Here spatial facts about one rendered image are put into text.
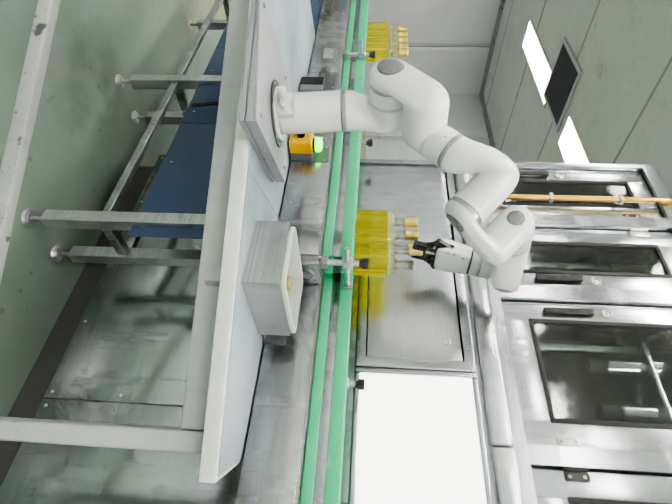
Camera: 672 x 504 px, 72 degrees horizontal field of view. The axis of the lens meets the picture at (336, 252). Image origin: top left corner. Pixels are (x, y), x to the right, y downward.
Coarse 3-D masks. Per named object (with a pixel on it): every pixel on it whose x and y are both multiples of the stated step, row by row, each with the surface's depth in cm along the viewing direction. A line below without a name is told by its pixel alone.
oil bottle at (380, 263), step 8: (360, 256) 136; (368, 256) 136; (376, 256) 136; (384, 256) 136; (392, 256) 136; (376, 264) 134; (384, 264) 134; (392, 264) 135; (360, 272) 137; (368, 272) 137; (376, 272) 137; (384, 272) 136; (392, 272) 136
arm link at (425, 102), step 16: (384, 64) 99; (400, 64) 99; (384, 80) 97; (400, 80) 96; (416, 80) 96; (432, 80) 96; (400, 96) 95; (416, 96) 94; (432, 96) 93; (448, 96) 95; (416, 112) 94; (432, 112) 94; (416, 128) 98; (432, 128) 97; (448, 128) 99; (416, 144) 101; (432, 144) 98; (432, 160) 101
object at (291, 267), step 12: (288, 240) 101; (288, 252) 99; (288, 264) 97; (300, 264) 115; (288, 276) 119; (300, 276) 119; (300, 288) 118; (288, 300) 99; (300, 300) 117; (288, 312) 102; (288, 324) 108
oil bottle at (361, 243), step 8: (360, 240) 140; (368, 240) 140; (376, 240) 140; (384, 240) 140; (392, 240) 140; (360, 248) 138; (368, 248) 138; (376, 248) 138; (384, 248) 138; (392, 248) 138
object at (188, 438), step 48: (48, 0) 115; (240, 0) 112; (48, 48) 115; (240, 48) 109; (0, 192) 104; (0, 240) 102; (192, 336) 94; (192, 384) 92; (0, 432) 92; (48, 432) 91; (96, 432) 90; (144, 432) 90; (192, 432) 89
